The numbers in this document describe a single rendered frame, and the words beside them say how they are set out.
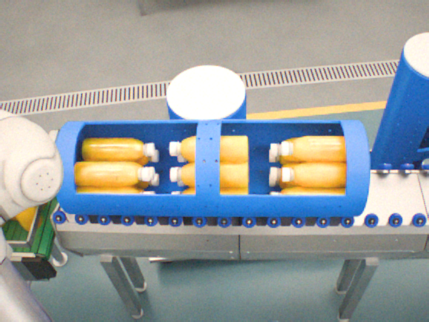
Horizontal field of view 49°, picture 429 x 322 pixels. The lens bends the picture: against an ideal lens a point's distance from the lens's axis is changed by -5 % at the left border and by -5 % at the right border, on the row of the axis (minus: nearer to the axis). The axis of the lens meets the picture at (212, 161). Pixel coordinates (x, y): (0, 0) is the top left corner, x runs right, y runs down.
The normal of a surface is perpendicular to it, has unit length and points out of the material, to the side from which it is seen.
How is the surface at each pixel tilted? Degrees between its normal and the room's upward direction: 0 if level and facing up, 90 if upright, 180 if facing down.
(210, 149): 17
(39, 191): 69
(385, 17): 0
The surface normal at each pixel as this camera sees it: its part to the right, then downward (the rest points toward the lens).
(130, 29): -0.06, -0.61
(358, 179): -0.07, 0.20
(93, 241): -0.06, 0.55
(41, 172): 0.70, 0.32
